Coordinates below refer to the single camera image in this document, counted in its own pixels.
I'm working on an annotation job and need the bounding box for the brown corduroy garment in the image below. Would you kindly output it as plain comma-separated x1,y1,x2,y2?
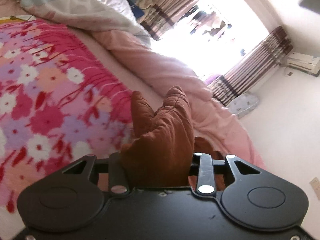
120,86,223,187

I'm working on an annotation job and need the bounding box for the pink quilt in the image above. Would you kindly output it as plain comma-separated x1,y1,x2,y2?
72,27,267,170

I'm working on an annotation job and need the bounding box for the white patterned pillow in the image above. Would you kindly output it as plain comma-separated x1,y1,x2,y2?
227,93,259,119

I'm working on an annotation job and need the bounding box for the pink floral fleece blanket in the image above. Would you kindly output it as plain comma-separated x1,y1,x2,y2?
1,20,132,214

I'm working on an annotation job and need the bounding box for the right striped curtain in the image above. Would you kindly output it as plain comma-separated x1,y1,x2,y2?
209,26,293,106

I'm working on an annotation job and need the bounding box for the white air conditioner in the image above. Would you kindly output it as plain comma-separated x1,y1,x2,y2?
287,52,319,76

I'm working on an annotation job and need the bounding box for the white pastel patterned blanket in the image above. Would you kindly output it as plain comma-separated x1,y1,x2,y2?
20,0,151,45

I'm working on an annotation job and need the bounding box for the yellow bed sheet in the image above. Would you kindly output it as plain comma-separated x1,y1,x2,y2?
0,15,36,24

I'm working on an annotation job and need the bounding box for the beige wall socket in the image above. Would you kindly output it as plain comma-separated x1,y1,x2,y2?
310,177,320,200

